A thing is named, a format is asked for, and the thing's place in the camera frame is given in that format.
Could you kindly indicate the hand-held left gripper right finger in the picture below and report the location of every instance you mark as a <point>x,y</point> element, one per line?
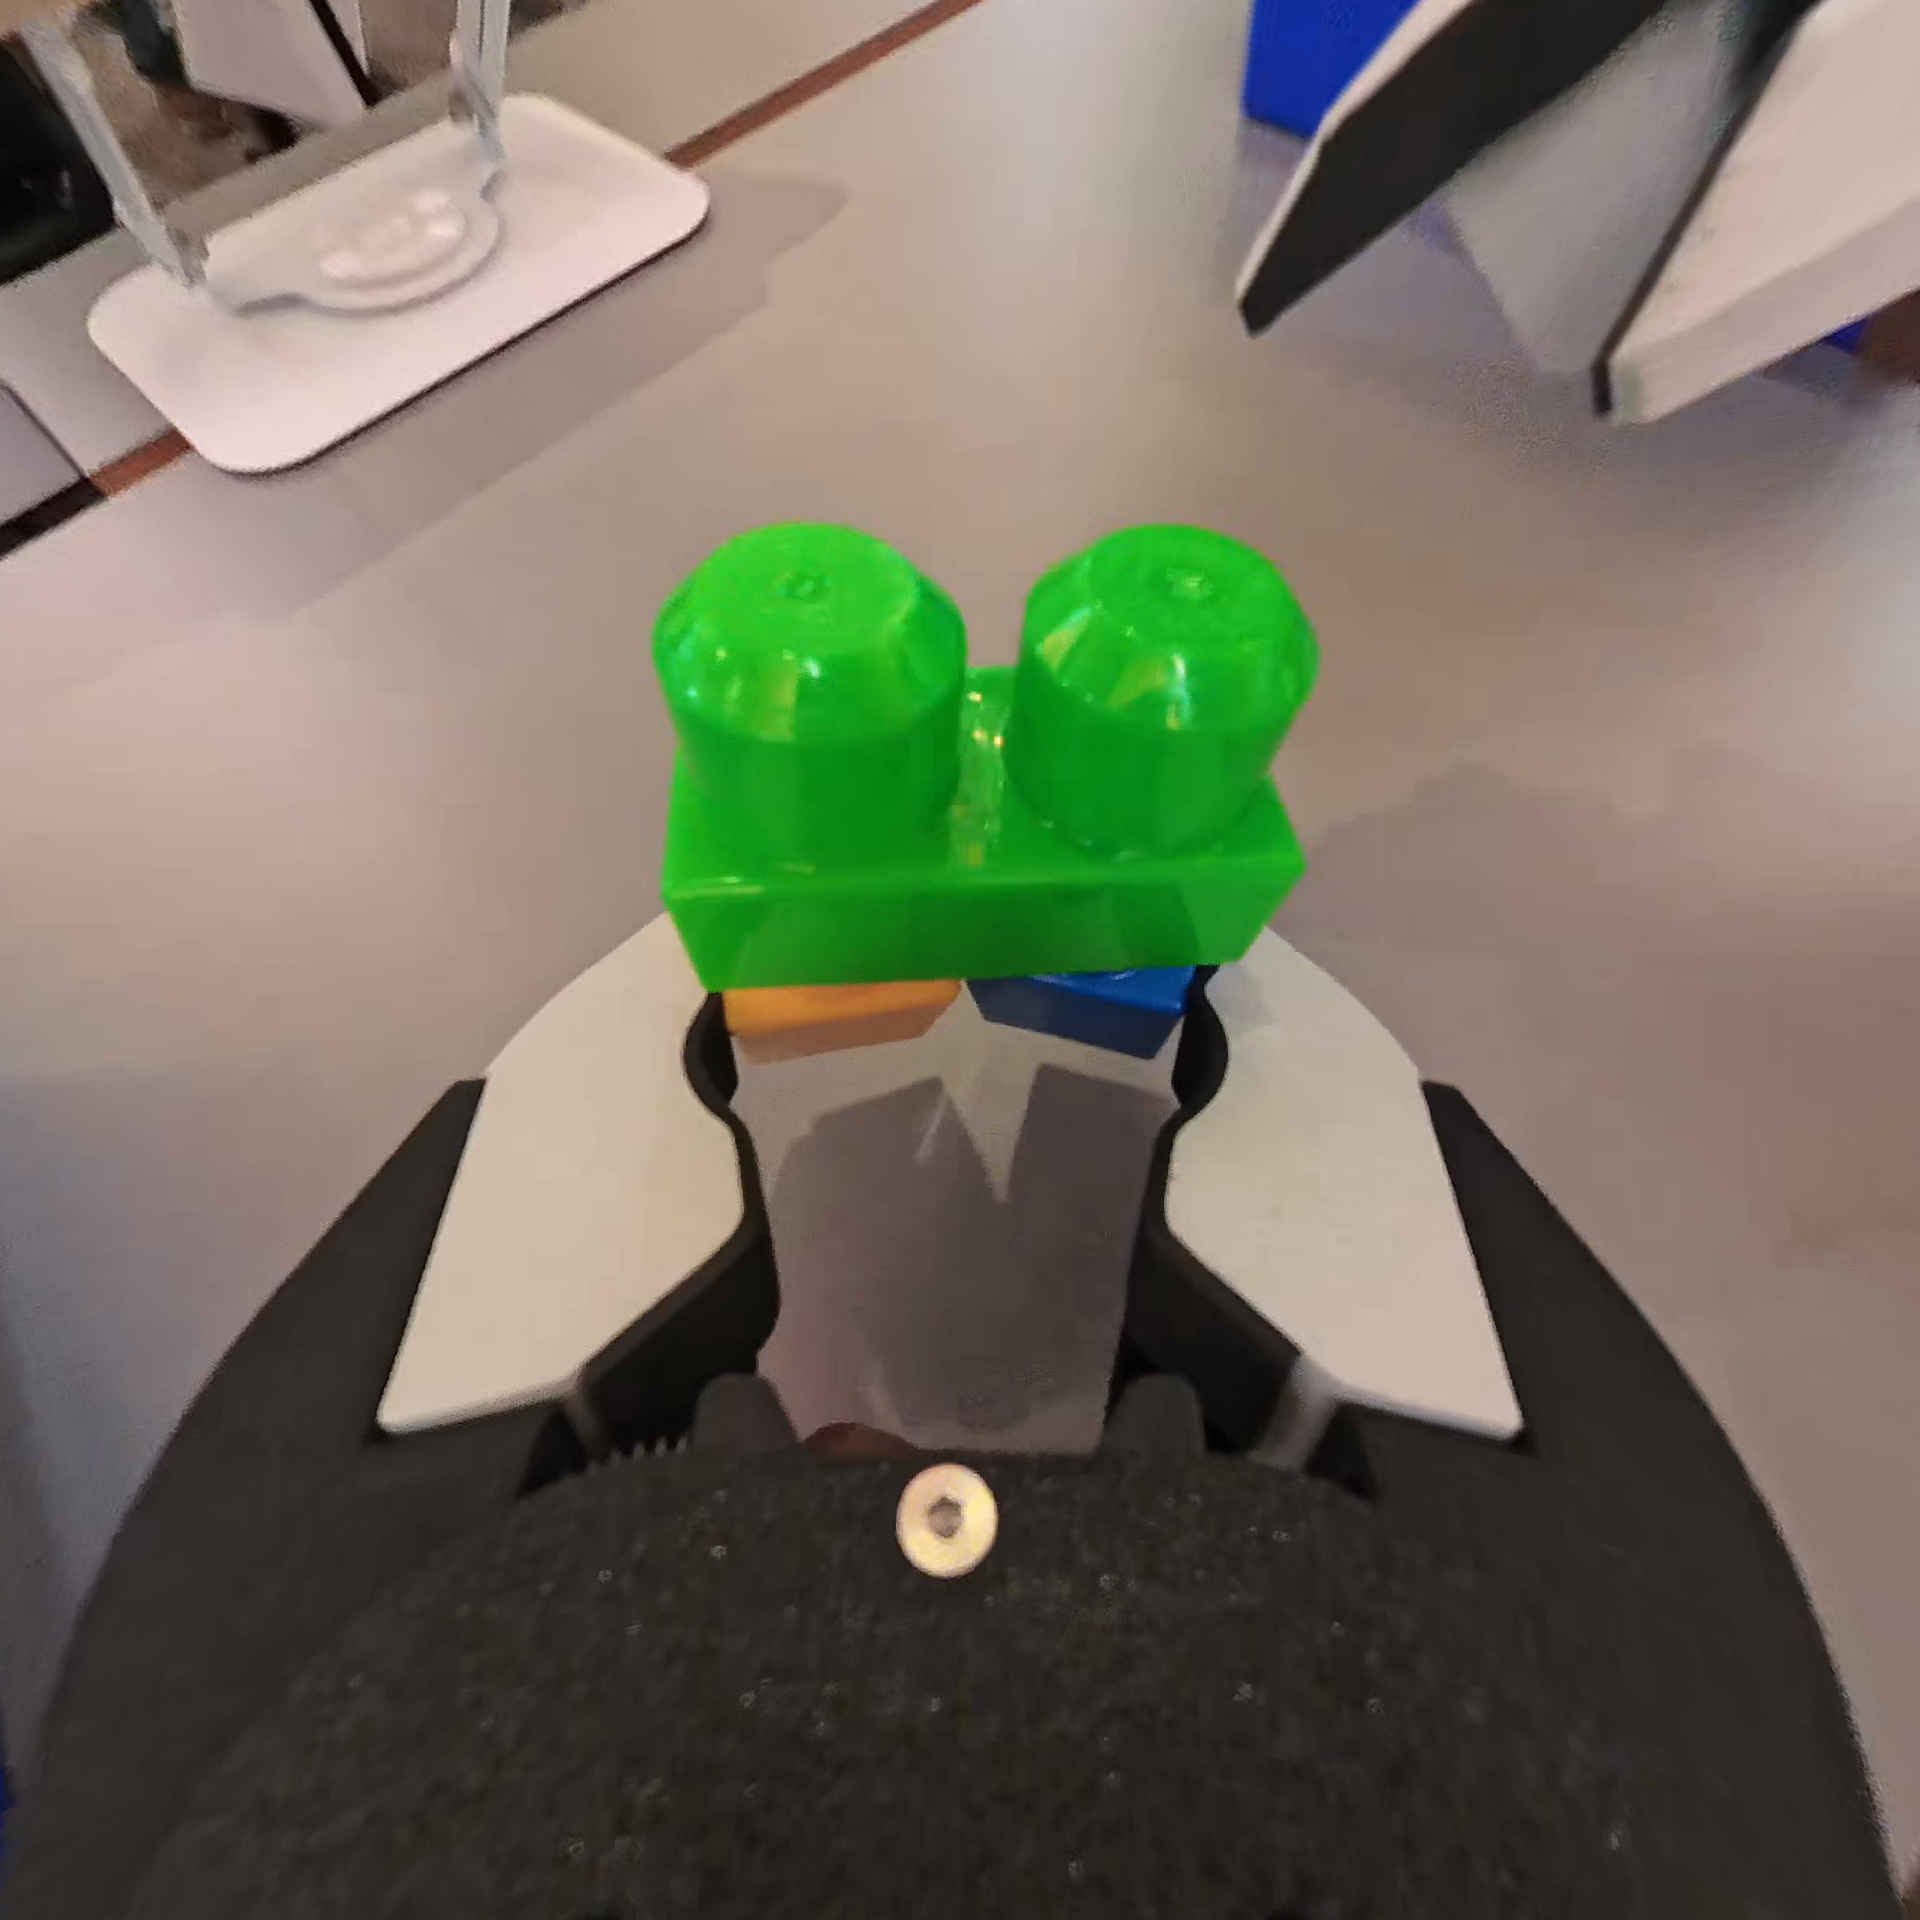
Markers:
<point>1349,1231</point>

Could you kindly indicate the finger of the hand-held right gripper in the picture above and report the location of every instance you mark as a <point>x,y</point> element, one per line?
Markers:
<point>1397,120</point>
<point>1801,210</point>

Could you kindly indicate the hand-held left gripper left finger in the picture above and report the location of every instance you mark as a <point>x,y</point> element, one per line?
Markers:
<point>527,1231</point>

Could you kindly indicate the blue toy building block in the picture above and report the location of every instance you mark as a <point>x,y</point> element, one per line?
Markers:
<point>1084,1005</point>

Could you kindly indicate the yellow toy building block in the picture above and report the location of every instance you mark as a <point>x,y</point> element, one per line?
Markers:
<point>841,1012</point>

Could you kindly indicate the green toy building block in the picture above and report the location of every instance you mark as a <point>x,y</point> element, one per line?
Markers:
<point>904,782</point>

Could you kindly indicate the blue plastic bin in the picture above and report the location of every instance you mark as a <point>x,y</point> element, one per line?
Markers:
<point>1309,58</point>

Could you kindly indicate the white book stand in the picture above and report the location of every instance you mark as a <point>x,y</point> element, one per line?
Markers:
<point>574,227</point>

